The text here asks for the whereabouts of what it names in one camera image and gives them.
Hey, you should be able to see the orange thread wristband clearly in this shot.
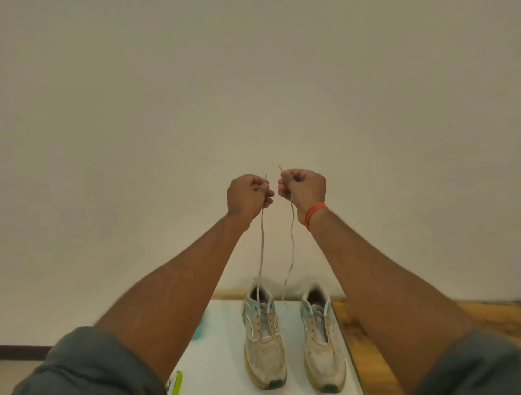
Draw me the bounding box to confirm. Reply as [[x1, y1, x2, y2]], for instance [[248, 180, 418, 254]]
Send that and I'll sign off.
[[304, 202, 329, 232]]

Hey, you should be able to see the person's right hand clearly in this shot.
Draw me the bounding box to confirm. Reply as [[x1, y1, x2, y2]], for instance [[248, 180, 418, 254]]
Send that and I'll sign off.
[[278, 169, 328, 226]]

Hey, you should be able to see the white lace of sneaker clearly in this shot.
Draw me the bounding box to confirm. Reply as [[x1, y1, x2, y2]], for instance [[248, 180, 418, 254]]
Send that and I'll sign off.
[[255, 164, 296, 339]]

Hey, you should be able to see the person's right forearm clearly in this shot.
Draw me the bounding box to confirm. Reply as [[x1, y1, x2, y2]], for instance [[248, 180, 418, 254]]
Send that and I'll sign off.
[[307, 209, 477, 395]]

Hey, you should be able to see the green utility cutter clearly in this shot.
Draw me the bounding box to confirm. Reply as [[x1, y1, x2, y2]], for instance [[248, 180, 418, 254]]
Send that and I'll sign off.
[[164, 370, 183, 395]]

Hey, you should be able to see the person's left forearm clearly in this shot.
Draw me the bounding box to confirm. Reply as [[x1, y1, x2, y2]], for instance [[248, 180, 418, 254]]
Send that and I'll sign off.
[[93, 213, 251, 383]]

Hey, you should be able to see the person's left hand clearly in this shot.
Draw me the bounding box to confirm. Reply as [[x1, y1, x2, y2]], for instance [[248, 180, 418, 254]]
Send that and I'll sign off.
[[226, 174, 276, 233]]

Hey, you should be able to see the worn white sneaker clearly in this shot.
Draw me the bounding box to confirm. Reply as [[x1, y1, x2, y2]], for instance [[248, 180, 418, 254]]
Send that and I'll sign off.
[[242, 281, 288, 391], [300, 284, 347, 394]]

